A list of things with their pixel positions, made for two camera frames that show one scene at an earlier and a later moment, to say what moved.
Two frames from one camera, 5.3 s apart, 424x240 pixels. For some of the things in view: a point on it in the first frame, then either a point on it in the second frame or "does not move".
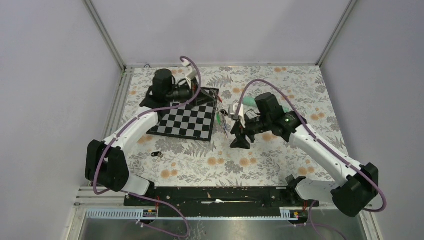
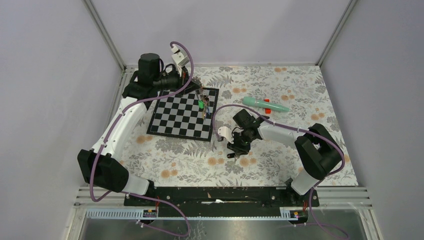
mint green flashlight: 249,101 does not move
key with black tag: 158,154 to 232,155
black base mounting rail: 216,201 does not move
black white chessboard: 189,121 does not move
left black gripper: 203,97 to 182,80
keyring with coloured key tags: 221,114 to 203,103
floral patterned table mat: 171,162 does not move
